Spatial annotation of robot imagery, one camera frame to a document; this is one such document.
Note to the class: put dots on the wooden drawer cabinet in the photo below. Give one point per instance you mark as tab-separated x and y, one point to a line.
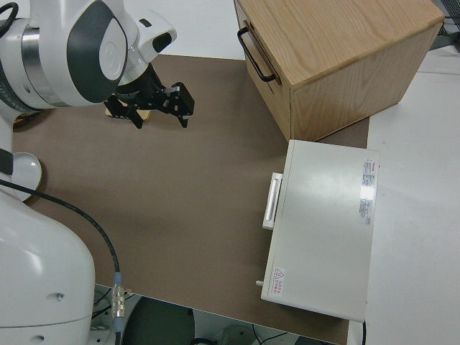
341	54

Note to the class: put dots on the brown table mat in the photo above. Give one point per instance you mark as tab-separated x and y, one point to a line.
161	197

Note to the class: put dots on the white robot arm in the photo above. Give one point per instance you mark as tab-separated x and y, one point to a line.
43	269

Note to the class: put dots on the pale blue dome wooden base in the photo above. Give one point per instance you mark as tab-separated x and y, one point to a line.
27	174

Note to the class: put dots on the white toaster oven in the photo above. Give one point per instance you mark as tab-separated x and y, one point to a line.
323	223

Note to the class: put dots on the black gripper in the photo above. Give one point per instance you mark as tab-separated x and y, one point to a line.
143	97

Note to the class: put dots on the wooden mug tree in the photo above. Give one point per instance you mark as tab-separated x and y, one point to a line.
145	115

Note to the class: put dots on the round wicker basket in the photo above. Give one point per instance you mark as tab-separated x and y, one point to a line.
21	121

